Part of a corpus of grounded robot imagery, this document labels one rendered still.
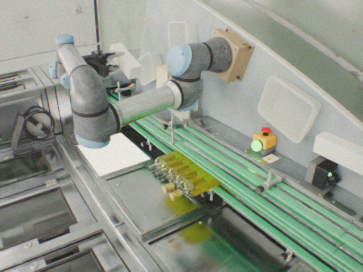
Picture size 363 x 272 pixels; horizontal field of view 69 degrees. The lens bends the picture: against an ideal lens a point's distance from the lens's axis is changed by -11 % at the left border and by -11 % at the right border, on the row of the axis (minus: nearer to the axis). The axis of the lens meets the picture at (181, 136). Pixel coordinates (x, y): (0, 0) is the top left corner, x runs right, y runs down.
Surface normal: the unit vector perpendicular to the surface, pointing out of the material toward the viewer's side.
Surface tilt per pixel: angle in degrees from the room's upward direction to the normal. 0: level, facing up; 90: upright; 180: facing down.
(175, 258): 90
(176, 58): 8
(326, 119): 0
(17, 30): 90
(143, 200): 91
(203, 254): 91
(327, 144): 0
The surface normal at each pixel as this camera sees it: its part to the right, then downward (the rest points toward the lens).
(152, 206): 0.00, -0.89
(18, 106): 0.57, 0.38
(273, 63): -0.82, 0.26
